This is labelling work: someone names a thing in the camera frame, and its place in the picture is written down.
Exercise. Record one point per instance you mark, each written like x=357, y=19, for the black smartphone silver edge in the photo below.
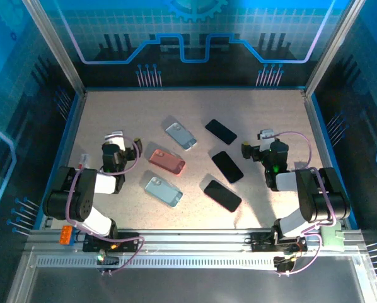
x=228, y=166

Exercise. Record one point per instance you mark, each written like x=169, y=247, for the pink phone case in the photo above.
x=166, y=161

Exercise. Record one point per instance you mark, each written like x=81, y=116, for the light blue phone case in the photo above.
x=163, y=192

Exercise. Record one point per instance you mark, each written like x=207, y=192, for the black smartphone pink edge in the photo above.
x=222, y=195

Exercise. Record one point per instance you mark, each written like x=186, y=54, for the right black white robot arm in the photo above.
x=321, y=195

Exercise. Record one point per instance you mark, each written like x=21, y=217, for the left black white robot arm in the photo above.
x=68, y=195

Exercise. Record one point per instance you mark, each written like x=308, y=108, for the orange connector block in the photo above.
x=65, y=235

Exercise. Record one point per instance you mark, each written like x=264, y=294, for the black plug with green light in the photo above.
x=108, y=260

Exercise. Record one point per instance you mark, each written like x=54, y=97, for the black plug with yellow connector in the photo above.
x=284, y=263

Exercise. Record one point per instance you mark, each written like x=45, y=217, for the grey metal front panel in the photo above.
x=191, y=284

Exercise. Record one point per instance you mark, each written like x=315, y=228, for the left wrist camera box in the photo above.
x=114, y=140

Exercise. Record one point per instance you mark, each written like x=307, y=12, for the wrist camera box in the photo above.
x=266, y=139
x=114, y=140

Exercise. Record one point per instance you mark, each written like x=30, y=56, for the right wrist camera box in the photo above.
x=266, y=139

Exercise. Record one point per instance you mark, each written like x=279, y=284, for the aluminium side rail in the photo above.
x=74, y=126
x=316, y=126

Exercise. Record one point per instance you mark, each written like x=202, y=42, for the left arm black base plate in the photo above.
x=128, y=242

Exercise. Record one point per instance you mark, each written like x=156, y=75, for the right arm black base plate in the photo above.
x=261, y=241

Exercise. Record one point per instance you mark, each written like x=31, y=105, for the pale green bracket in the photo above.
x=332, y=238

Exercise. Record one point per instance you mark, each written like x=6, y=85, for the aluminium mounting rail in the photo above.
x=191, y=240

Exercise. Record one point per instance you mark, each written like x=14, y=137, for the aluminium frame post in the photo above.
x=53, y=44
x=333, y=44

